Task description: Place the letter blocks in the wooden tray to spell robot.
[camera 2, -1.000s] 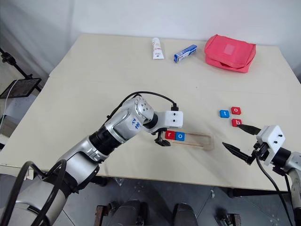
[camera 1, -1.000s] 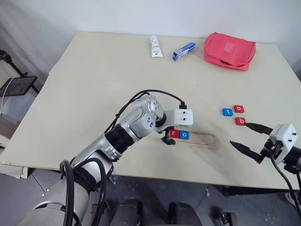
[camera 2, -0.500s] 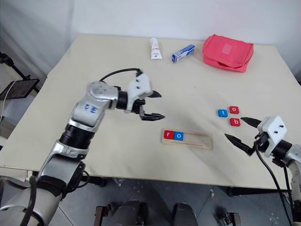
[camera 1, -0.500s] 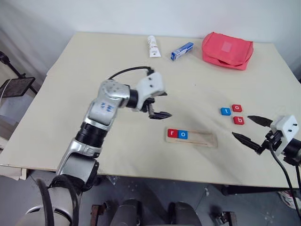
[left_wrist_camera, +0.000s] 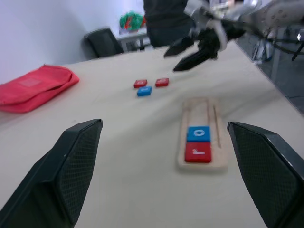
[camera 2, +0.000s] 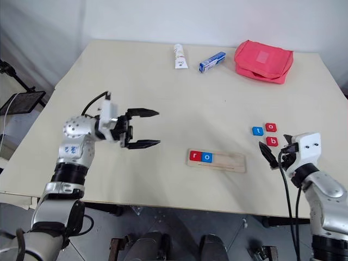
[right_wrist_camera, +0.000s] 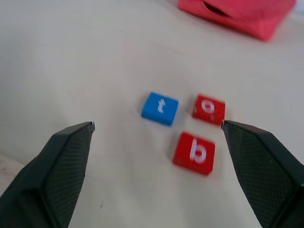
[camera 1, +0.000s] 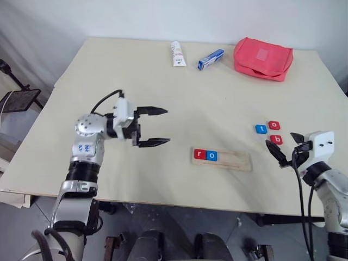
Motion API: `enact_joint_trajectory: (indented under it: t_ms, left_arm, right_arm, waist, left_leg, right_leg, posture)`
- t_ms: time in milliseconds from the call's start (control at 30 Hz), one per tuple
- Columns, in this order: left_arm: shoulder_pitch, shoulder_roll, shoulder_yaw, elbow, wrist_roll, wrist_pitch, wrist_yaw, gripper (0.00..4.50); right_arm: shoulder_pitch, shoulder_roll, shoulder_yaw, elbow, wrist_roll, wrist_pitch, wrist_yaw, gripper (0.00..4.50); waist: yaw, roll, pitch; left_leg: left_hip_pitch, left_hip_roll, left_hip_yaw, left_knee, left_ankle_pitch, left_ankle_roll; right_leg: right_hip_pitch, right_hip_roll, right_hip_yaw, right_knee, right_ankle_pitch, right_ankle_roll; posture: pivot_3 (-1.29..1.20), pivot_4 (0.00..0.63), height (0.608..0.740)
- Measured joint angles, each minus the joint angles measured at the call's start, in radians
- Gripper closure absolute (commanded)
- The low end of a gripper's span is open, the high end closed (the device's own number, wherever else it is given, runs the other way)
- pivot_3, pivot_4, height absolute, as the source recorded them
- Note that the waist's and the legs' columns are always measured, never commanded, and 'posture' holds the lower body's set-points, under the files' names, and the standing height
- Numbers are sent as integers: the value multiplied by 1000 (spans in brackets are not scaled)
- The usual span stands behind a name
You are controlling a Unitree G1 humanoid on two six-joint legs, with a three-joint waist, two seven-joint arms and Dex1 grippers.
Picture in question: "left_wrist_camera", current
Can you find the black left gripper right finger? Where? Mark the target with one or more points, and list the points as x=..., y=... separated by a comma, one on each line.
x=273, y=175

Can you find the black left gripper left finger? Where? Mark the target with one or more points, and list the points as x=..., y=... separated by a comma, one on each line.
x=47, y=180

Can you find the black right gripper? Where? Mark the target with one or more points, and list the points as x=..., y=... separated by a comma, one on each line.
x=209, y=38

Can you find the red letter b block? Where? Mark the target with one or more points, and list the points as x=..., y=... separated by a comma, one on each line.
x=162, y=82

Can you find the red letter o block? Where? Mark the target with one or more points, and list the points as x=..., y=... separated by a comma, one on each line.
x=140, y=83

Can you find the blue letter t block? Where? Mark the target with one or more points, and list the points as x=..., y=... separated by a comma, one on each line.
x=144, y=91

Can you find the wooden letter tray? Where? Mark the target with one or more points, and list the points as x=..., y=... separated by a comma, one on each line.
x=202, y=111

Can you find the red letter r block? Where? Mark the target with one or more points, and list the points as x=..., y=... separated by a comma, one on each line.
x=197, y=152

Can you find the blue letter o block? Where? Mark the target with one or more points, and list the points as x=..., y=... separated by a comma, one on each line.
x=198, y=133

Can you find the person in dark clothes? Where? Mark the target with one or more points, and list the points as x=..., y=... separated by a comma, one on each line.
x=166, y=23

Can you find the white background desk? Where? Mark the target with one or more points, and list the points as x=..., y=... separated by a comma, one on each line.
x=133, y=40

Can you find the green and red bundle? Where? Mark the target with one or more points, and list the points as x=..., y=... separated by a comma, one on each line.
x=131, y=21

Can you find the black office chair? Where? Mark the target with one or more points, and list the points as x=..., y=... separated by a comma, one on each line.
x=104, y=42

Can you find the red fabric pouch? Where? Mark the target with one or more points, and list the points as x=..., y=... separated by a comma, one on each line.
x=33, y=90

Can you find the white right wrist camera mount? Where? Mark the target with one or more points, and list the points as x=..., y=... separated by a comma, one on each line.
x=221, y=33

